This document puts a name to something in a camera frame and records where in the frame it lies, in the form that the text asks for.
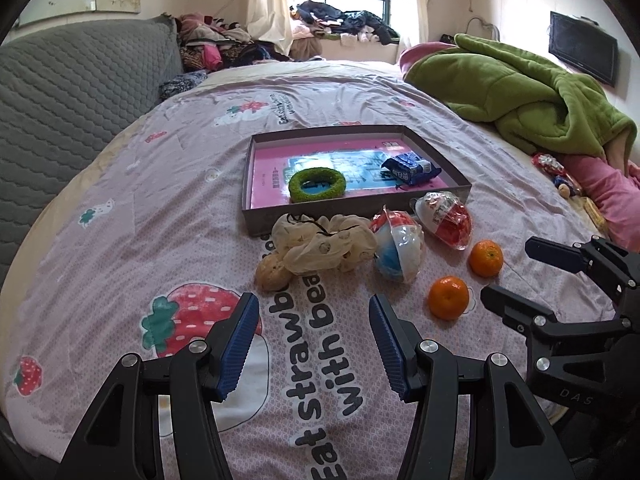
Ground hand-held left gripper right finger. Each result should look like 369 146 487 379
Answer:
368 294 576 480

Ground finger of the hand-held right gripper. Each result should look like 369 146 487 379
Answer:
525 236 640 307
481 284 635 342

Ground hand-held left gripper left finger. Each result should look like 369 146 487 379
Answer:
55 291 262 480

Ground orange mandarin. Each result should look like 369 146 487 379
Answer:
468 240 504 279
427 276 471 321

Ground blue packaged toy egg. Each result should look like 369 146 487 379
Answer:
370 205 425 284

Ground red packaged toy egg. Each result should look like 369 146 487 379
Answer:
413 191 473 252

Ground beige scrunchie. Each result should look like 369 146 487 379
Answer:
270 212 378 275

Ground grey cardboard tray pink inside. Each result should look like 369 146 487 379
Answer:
241 124 472 237

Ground small blue snack packet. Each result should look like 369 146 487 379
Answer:
552 174 581 196

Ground brown walnut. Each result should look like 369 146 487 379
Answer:
255 252 292 292

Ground red white candy packet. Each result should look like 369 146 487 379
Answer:
531 153 568 177

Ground strawberry printed bed sheet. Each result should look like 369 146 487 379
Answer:
0 57 621 480

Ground green fleece blanket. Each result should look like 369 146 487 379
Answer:
403 33 638 161

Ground dark patterned cloth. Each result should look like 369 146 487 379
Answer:
159 71 208 101

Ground cream curtain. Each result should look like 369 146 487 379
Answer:
412 0 431 46
245 0 293 56

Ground grey quilted headboard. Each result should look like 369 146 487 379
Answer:
0 16 183 281

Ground pile of mixed clothes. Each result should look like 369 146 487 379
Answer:
175 11 281 73

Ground dark clothes on windowsill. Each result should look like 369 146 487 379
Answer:
290 1 401 47

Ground green fuzzy ring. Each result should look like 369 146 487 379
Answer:
288 166 347 205

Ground black wall television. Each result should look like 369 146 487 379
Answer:
548 11 619 87

